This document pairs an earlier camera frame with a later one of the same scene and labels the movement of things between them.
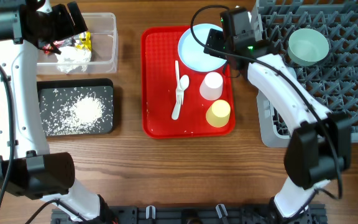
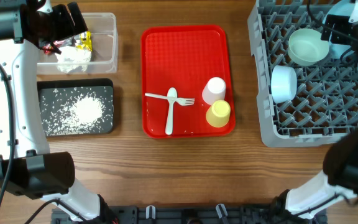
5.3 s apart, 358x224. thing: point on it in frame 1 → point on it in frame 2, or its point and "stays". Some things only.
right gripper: (215, 38) → (341, 22)
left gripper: (68, 28) stays
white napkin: (70, 58) stays
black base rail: (193, 214) stays
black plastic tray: (78, 106) stays
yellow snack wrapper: (85, 38) stays
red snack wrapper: (47, 48) stays
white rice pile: (82, 113) stays
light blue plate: (192, 55) → (343, 8)
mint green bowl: (306, 46) stays
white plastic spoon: (184, 84) → (172, 93)
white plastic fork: (179, 92) → (184, 101)
